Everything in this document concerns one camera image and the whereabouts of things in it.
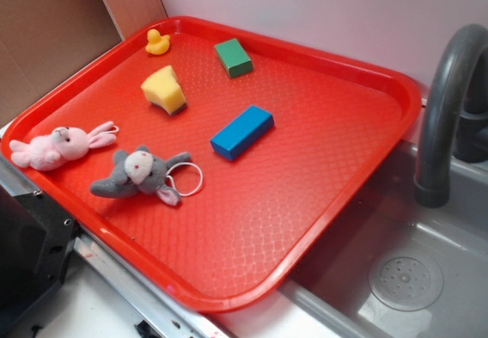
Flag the blue wooden block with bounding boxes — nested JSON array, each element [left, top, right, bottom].
[[210, 105, 275, 161]]

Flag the grey toy sink basin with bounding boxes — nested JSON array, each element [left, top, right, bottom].
[[281, 143, 487, 337]]

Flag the metal rail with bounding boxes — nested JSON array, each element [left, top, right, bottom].
[[1, 158, 231, 337]]

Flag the grey toy faucet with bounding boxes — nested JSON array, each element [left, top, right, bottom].
[[414, 24, 487, 208]]

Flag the pink plush bunny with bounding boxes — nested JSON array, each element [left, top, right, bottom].
[[9, 121, 119, 172]]

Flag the red plastic tray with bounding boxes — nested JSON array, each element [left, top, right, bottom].
[[2, 17, 421, 313]]

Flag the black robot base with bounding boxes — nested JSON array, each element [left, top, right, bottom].
[[1, 189, 78, 337]]

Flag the brown cardboard panel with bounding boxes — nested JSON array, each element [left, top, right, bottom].
[[1, 0, 167, 126]]

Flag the yellow sponge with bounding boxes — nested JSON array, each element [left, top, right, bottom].
[[140, 65, 187, 115]]

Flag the green wooden block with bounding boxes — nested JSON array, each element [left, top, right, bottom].
[[214, 38, 254, 79]]

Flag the grey plush elephant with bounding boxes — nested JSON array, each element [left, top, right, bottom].
[[90, 146, 204, 206]]

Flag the yellow rubber duck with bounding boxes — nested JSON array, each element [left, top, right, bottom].
[[146, 29, 171, 56]]

